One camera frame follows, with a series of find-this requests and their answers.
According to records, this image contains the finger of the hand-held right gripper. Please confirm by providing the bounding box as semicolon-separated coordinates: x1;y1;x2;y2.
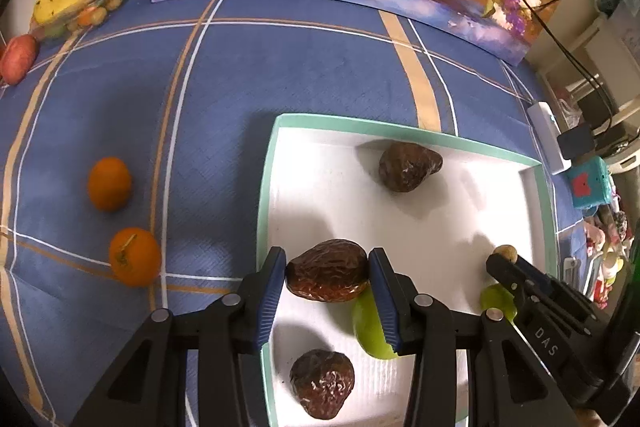
487;253;598;333

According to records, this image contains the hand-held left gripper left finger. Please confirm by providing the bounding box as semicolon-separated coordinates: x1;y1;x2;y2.
70;246;288;427

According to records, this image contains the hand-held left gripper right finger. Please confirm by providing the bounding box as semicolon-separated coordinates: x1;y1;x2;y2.
367;248;581;427

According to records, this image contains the green oval fruit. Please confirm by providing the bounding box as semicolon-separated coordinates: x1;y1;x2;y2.
480;284;518;324
351;289;401;360

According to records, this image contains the dark brown wrinkled avocado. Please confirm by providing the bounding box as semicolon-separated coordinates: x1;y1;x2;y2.
378;143;444;194
285;239;371;304
289;349;356;420

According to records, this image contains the white tray with teal rim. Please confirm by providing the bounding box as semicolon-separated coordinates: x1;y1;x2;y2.
256;113;560;427

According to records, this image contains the orange tangerine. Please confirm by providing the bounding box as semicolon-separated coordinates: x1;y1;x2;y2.
109;227;162;288
88;157;133;212

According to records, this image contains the pile of small trinkets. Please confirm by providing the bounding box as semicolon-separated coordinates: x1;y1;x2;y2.
582;202;636;303

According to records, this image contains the teal box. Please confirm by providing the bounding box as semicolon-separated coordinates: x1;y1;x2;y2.
567;156;613;210

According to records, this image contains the black power adapter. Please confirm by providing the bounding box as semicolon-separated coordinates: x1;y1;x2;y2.
556;124;596;160

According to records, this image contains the white power strip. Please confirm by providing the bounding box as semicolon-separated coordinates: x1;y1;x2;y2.
526;102;572;175

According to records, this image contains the white folding stand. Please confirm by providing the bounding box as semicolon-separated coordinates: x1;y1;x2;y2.
530;0;640;158

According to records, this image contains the clear plastic fruit container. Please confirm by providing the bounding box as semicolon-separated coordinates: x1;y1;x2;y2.
30;0;151;42

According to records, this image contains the red apple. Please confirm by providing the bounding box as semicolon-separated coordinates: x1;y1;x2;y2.
0;34;40;86

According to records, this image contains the black cable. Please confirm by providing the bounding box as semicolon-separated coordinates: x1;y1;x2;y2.
514;0;626;138

